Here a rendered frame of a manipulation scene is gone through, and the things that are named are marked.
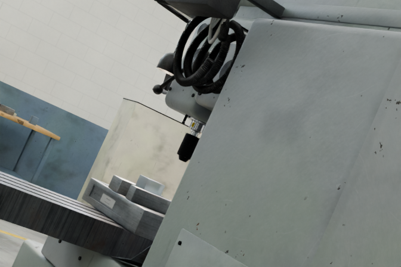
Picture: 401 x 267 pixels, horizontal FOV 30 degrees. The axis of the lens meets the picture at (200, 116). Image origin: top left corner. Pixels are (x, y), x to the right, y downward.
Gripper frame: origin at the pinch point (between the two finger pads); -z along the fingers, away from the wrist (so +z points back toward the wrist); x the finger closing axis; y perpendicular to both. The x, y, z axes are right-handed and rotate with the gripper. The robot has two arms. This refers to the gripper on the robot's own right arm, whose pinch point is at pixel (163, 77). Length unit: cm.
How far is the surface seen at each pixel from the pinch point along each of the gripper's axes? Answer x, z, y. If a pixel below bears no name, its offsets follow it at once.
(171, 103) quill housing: 5, -44, 53
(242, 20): 35, -44, 68
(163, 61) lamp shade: 14, -39, 38
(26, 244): -54, -58, 24
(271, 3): 42, -50, 81
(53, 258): -47, -63, 46
